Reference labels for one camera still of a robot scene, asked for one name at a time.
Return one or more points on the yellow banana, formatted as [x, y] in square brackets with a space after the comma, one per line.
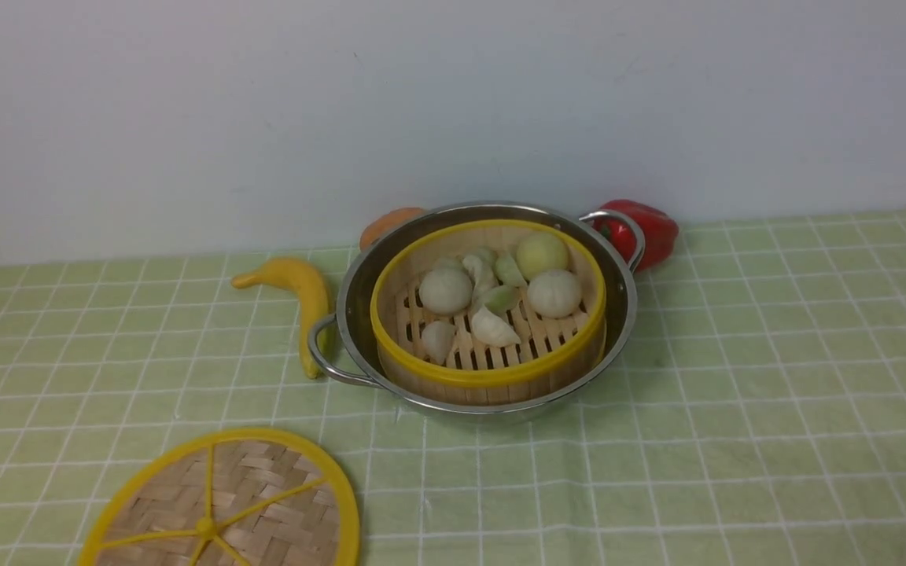
[312, 290]

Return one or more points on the stainless steel pot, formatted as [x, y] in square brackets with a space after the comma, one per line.
[344, 344]

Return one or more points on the bamboo steamer with yellow rim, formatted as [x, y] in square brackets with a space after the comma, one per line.
[553, 353]

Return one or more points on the white dumpling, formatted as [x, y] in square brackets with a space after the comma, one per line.
[490, 329]
[437, 339]

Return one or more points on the round white bun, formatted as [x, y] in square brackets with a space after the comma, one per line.
[445, 291]
[555, 293]

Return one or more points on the red bell pepper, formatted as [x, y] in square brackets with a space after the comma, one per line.
[659, 230]

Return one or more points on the yellow rimmed woven steamer lid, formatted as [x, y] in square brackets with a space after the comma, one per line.
[245, 496]

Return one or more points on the green dumpling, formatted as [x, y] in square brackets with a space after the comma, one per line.
[506, 270]

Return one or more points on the orange carrot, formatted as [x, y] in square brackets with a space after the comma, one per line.
[380, 226]

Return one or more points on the green checkered tablecloth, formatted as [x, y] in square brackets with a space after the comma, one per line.
[757, 415]

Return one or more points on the yellowish round bun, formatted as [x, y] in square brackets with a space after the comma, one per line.
[539, 252]

